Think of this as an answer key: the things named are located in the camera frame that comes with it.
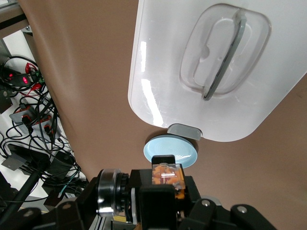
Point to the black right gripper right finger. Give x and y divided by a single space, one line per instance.
211 215

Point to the light blue round plate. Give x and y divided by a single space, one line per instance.
165 148

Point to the white lidded storage box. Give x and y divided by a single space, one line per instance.
163 72

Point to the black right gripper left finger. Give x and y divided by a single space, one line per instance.
79 210

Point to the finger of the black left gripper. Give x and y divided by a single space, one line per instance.
158 206
163 160

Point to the black adapter with red light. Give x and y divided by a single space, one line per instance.
22 81

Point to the aluminium table frame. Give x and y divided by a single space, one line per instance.
12 22

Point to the black rod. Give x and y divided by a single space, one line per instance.
24 189

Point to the grey power strip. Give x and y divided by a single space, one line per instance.
19 117

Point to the small grey box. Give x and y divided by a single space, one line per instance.
12 163

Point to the black flat box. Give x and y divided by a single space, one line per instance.
36 155

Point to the orange push-button switch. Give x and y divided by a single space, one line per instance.
165 176

